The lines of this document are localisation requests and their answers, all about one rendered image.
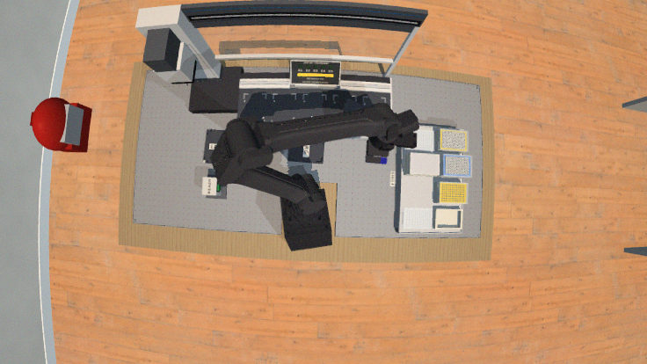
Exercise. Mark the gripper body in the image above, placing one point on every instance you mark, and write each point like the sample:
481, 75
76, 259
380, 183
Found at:
373, 150

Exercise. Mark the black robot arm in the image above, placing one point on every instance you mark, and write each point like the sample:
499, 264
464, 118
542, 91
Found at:
246, 165

